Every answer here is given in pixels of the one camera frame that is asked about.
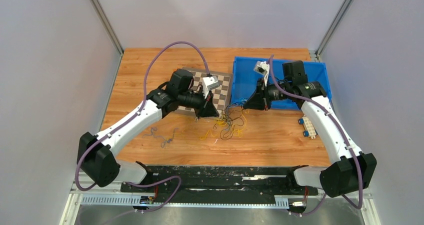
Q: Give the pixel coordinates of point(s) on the white toy car blue wheels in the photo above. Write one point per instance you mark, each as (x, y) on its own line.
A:
(309, 130)

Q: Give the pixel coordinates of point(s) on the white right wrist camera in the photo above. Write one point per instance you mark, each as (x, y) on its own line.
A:
(263, 68)

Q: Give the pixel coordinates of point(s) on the blue plastic divided bin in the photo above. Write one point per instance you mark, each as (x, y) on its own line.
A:
(245, 79)

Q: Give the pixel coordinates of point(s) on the right aluminium frame post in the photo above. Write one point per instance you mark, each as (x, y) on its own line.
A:
(345, 5)

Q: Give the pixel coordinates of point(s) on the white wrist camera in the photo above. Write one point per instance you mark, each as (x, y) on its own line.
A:
(209, 83)
(263, 68)

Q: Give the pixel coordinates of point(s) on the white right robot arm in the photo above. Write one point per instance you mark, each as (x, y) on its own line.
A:
(351, 169)

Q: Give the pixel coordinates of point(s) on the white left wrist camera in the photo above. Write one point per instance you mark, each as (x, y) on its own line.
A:
(209, 83)

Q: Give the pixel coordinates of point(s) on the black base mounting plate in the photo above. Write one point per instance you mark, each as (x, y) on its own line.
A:
(221, 184)

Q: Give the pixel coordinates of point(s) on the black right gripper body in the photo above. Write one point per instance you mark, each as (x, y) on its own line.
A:
(271, 92)

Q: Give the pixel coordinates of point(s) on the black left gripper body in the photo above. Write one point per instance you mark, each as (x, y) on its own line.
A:
(192, 100)

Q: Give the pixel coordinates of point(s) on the wooden chessboard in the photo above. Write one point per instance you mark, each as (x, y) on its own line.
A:
(221, 91)

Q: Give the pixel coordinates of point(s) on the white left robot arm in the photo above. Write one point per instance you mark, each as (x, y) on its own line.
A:
(97, 153)

